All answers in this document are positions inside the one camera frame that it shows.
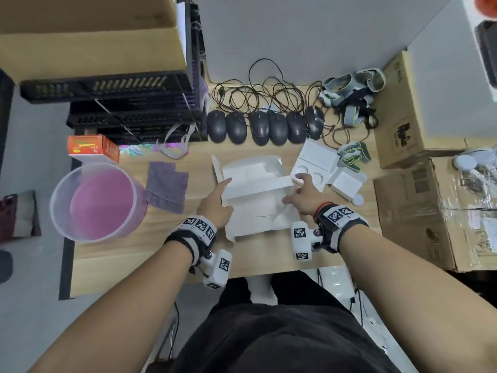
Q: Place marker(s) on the person's right hand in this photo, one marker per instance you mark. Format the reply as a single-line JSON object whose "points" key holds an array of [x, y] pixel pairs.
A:
{"points": [[308, 200]]}

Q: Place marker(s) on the person's left hand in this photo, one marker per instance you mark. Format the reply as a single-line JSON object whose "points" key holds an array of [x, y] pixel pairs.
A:
{"points": [[212, 211]]}

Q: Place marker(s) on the small white box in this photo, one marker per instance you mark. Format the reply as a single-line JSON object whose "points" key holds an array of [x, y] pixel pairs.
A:
{"points": [[345, 182]]}

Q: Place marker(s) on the white cardboard box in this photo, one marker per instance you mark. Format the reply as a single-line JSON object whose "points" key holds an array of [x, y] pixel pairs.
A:
{"points": [[256, 213]]}

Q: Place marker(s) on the white insert tray with holes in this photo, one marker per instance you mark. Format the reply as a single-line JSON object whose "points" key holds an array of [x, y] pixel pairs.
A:
{"points": [[314, 155]]}

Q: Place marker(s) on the white round puck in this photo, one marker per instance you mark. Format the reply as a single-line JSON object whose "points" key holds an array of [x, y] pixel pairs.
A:
{"points": [[357, 200]]}

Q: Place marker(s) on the person's left forearm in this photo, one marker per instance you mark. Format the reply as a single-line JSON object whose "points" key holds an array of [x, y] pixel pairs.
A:
{"points": [[116, 314]]}

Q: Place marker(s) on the person's right forearm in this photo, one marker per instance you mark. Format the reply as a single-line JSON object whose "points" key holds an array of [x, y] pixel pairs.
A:
{"points": [[407, 299]]}

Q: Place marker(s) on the tape-wrapped cardboard box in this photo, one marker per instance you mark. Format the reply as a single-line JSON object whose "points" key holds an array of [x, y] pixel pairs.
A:
{"points": [[411, 213]]}

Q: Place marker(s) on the cardboard box with black print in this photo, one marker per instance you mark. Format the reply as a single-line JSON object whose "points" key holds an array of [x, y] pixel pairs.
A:
{"points": [[419, 147]]}

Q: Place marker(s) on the person's black clothing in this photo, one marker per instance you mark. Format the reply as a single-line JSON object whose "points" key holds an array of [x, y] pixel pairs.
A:
{"points": [[272, 337]]}

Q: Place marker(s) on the marker-printed black wrist band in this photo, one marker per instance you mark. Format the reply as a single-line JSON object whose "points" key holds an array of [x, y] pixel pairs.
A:
{"points": [[194, 229], [341, 219]]}

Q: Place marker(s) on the purple cloth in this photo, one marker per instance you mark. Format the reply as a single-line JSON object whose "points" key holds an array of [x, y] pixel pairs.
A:
{"points": [[167, 188]]}

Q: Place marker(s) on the plain black computer mouse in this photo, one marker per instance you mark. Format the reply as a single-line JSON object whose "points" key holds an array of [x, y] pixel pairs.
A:
{"points": [[237, 128], [259, 128], [216, 126], [296, 128], [278, 128]]}

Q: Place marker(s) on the black angular gaming mouse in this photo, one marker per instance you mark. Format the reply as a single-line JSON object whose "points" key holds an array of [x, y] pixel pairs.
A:
{"points": [[314, 122]]}

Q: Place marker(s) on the grey ribbon loop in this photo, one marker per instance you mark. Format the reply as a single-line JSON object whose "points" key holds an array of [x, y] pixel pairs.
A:
{"points": [[187, 135]]}

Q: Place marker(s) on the white power adapter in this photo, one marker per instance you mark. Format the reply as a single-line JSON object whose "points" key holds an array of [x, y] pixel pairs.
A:
{"points": [[336, 285]]}

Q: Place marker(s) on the pile of colourful plastic clips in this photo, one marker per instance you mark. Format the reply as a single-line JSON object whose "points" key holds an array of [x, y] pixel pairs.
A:
{"points": [[132, 150]]}

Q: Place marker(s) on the row of black computer mice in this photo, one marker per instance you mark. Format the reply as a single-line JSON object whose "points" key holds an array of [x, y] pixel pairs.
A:
{"points": [[272, 97]]}

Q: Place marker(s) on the clear plastic bucket pink bottom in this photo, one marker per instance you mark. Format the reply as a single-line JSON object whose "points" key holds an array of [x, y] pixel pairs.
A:
{"points": [[101, 205]]}

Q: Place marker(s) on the purple ribbed plastic pieces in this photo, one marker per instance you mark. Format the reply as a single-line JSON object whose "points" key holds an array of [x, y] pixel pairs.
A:
{"points": [[192, 100]]}

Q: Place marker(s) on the orange carton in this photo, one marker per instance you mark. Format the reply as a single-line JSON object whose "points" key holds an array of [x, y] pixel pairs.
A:
{"points": [[93, 145]]}

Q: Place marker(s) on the dark red dustpan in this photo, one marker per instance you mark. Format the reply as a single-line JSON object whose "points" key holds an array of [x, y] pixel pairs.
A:
{"points": [[19, 217]]}

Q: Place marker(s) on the dark grey rounded object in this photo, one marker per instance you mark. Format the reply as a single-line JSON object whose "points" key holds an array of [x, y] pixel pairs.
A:
{"points": [[4, 266]]}

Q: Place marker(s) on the black flat device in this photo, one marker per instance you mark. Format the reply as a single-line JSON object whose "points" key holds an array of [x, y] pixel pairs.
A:
{"points": [[488, 54]]}

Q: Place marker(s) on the orange round object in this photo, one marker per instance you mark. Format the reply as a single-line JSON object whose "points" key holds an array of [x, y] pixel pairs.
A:
{"points": [[487, 5]]}

